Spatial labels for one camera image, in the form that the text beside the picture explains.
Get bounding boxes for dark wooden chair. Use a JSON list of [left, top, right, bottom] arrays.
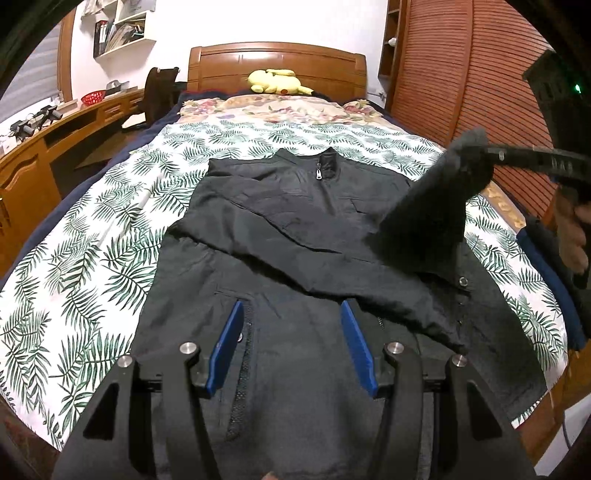
[[121, 67, 179, 131]]

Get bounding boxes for black jacket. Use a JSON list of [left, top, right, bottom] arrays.
[[131, 149, 545, 479]]

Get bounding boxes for red basket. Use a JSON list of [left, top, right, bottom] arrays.
[[80, 90, 106, 107]]

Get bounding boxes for white wall shelf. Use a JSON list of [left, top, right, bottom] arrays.
[[82, 0, 156, 60]]

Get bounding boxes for wooden desk cabinet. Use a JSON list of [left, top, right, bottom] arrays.
[[1, 88, 143, 273]]

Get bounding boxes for black dumbbells on desk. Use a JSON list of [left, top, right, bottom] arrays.
[[10, 105, 63, 142]]

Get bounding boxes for floral pillow cover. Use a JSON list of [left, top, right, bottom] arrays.
[[179, 94, 391, 126]]

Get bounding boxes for yellow plush toy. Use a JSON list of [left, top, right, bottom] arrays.
[[247, 69, 314, 95]]

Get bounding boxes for person right hand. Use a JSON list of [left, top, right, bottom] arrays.
[[554, 189, 590, 274]]

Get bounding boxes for window roller blind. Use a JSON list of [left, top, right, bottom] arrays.
[[0, 23, 61, 122]]

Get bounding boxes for wooden louvered wardrobe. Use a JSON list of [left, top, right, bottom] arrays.
[[378, 0, 591, 222]]

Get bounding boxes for palm leaf bedspread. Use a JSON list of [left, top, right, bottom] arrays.
[[0, 117, 574, 451]]

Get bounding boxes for wooden headboard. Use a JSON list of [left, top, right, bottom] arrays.
[[186, 42, 368, 103]]

